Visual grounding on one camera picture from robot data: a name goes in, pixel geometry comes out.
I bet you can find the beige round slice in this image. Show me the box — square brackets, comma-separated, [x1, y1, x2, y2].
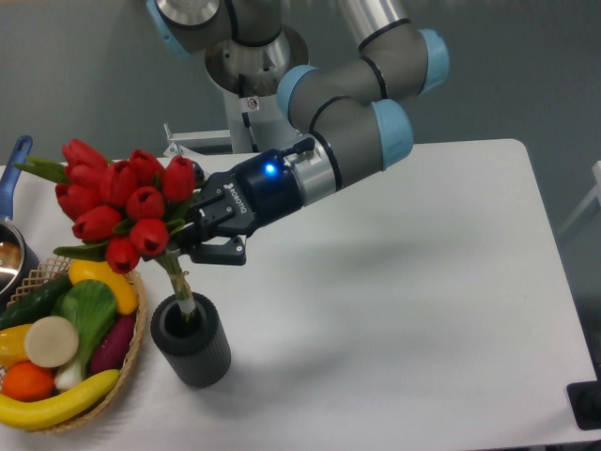
[24, 316, 79, 368]

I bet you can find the dark grey ribbed vase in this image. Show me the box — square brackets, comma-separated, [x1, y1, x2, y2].
[150, 293, 231, 388]

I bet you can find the yellow squash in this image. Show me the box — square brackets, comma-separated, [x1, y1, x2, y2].
[68, 259, 138, 316]

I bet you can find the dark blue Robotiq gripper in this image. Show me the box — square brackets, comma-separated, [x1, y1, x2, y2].
[177, 149, 303, 266]

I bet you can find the yellow banana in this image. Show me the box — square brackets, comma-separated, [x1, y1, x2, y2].
[1, 369, 120, 431]

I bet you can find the white frame at right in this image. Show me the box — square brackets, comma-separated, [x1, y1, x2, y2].
[561, 161, 600, 234]

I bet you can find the green cucumber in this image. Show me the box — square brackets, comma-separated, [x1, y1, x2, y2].
[1, 274, 72, 330]

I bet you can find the black device at edge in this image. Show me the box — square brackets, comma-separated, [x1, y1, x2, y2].
[566, 381, 600, 430]

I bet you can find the blue handled saucepan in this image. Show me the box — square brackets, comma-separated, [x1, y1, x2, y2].
[1, 135, 39, 310]

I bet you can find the orange fruit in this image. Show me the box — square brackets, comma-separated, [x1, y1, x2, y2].
[1, 362, 54, 402]

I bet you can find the red tulip bouquet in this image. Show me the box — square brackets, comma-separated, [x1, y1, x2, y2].
[16, 139, 199, 322]

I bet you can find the woven wicker basket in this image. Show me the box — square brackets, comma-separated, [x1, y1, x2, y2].
[25, 271, 147, 433]

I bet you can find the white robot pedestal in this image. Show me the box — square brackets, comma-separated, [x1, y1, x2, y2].
[165, 24, 309, 155]

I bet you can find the purple sweet potato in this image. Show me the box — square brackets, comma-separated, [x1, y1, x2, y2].
[89, 316, 135, 375]

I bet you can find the green bok choy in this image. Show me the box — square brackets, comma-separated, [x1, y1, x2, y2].
[52, 280, 116, 392]

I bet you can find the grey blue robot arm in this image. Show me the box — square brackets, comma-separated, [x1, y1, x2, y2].
[146, 1, 450, 265]

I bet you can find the yellow bell pepper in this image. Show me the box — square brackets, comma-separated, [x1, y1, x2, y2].
[0, 324, 31, 368]

